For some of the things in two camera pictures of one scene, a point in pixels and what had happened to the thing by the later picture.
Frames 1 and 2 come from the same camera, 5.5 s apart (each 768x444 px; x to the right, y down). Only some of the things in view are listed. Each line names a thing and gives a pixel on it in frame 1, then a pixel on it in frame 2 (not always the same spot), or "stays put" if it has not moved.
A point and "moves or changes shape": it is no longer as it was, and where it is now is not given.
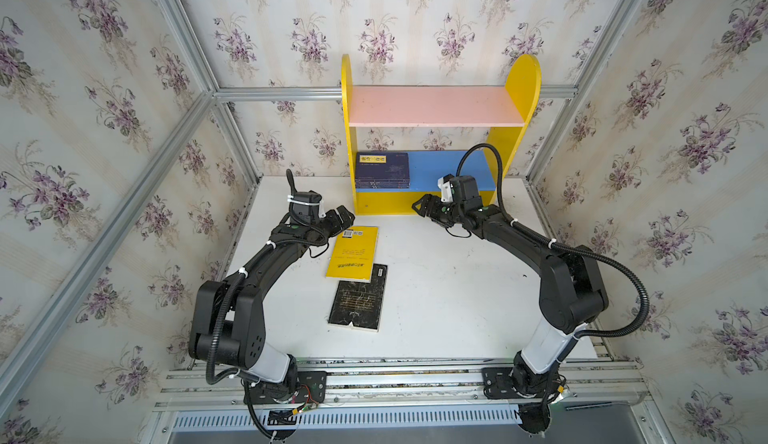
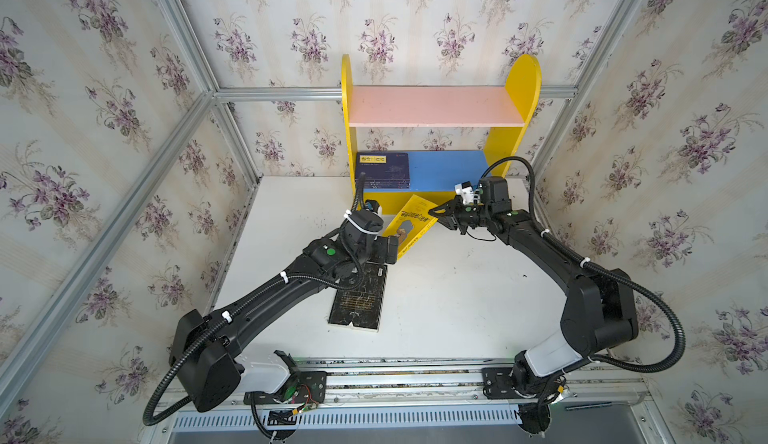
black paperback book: [359, 304] stays put
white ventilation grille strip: [357, 420] stays put
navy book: [382, 180] stays put
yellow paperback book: [353, 254] moves or changes shape
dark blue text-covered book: [382, 165] stays put
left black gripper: [327, 222] -> [389, 249]
